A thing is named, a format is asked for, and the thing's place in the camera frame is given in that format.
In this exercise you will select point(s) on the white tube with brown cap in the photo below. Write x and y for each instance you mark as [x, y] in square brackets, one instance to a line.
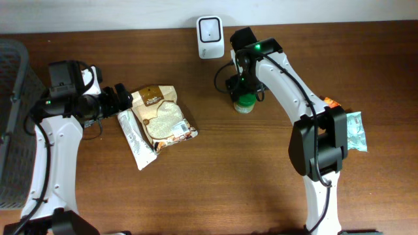
[142, 153]

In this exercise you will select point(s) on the green lid jar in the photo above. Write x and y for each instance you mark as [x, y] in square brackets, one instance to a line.
[245, 103]

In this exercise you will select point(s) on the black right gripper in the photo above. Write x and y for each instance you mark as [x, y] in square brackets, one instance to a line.
[233, 85]

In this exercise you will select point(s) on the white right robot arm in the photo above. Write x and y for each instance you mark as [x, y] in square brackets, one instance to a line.
[318, 142]

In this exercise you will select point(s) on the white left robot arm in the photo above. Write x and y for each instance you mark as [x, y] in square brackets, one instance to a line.
[40, 137]

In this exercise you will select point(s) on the teal snack packet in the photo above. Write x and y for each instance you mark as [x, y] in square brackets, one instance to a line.
[356, 138]

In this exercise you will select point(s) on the dark grey plastic basket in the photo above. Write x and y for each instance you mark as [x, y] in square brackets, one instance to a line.
[20, 89]

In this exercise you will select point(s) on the orange tissue packet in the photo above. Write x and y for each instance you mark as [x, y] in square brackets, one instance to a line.
[332, 103]

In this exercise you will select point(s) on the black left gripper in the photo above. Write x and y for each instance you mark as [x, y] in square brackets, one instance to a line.
[111, 102]

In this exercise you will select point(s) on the beige brown snack bag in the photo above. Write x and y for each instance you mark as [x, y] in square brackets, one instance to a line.
[160, 116]

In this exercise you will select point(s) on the white barcode scanner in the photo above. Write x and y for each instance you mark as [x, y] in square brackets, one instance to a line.
[210, 37]

